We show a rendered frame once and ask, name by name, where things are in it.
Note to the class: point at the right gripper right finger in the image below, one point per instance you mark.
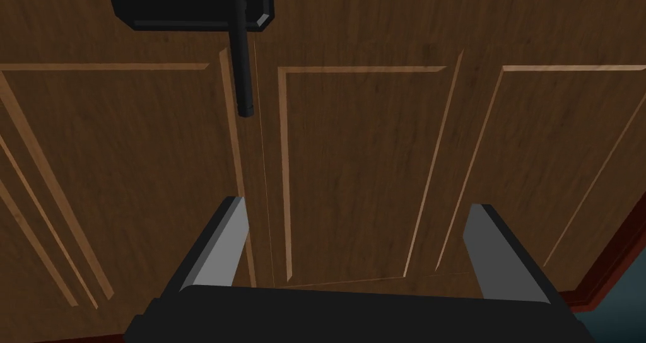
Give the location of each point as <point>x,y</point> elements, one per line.
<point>499,257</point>

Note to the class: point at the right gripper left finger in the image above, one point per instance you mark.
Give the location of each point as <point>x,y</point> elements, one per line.
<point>217,252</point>

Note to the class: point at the brown wooden panelled door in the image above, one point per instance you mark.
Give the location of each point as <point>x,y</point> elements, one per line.
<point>353,156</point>

